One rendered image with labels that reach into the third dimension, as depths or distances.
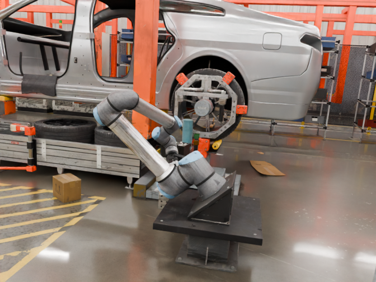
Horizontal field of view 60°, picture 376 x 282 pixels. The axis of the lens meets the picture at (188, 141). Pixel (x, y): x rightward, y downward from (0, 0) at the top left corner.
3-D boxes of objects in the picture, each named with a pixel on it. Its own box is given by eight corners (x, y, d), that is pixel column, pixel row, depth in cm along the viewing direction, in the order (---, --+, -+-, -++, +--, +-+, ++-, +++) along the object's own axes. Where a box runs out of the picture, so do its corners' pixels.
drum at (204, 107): (212, 114, 287) (214, 98, 284) (209, 117, 267) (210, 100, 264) (197, 113, 290) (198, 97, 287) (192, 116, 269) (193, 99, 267)
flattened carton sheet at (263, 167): (269, 163, 440) (269, 161, 439) (285, 176, 386) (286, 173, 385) (248, 162, 437) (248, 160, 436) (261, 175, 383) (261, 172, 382)
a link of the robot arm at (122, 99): (120, 78, 182) (179, 116, 239) (104, 92, 185) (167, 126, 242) (127, 93, 176) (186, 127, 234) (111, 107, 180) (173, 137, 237)
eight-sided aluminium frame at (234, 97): (233, 139, 287) (239, 76, 276) (233, 140, 281) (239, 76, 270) (174, 133, 298) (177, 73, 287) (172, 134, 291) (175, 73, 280)
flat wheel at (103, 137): (156, 144, 389) (157, 125, 385) (155, 158, 325) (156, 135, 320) (100, 141, 383) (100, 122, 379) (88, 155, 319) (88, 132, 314)
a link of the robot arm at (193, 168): (212, 173, 191) (194, 150, 191) (190, 189, 196) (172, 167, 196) (215, 167, 206) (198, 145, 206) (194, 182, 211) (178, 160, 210)
